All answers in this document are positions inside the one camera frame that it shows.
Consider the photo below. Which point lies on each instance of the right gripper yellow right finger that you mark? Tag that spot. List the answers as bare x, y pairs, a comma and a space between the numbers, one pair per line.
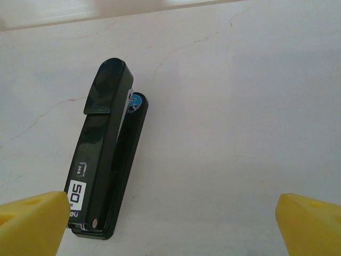
311, 229

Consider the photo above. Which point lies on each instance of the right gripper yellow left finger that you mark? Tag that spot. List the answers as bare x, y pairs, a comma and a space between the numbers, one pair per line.
29, 226

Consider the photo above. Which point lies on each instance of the silver grey tool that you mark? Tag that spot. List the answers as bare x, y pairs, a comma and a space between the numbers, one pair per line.
106, 133

